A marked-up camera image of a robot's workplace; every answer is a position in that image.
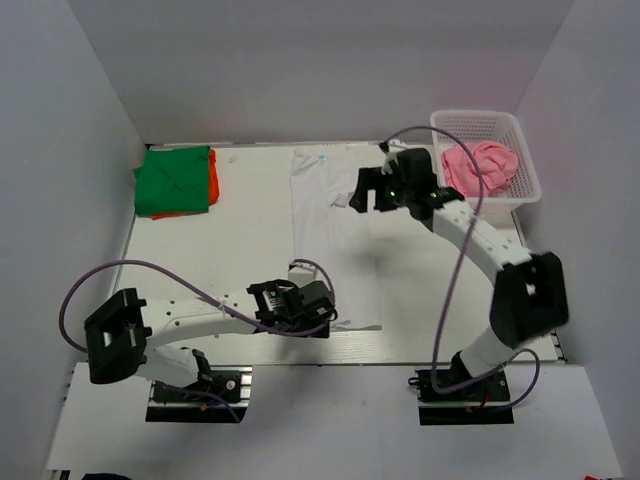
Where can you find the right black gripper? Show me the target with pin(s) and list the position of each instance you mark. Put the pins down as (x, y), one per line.
(372, 179)

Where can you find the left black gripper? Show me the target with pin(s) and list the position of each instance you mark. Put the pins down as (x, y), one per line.
(315, 322)

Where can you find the white t shirt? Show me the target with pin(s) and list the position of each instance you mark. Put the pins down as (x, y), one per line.
(328, 231)

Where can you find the pink t shirt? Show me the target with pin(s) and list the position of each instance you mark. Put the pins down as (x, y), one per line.
(497, 163)

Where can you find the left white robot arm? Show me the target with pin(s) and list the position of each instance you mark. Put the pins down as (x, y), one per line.
(129, 336)

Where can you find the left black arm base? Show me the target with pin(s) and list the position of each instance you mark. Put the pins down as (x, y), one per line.
(223, 399)

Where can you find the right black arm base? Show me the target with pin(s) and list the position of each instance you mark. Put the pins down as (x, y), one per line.
(484, 403)

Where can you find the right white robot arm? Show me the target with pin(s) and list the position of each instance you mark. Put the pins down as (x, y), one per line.
(529, 295)

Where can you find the orange folded t shirt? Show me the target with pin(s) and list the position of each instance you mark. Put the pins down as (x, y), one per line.
(214, 189)

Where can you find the white plastic basket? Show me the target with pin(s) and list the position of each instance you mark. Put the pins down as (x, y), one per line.
(473, 126)

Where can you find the green folded t shirt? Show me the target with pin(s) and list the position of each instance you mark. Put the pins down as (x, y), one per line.
(173, 181)

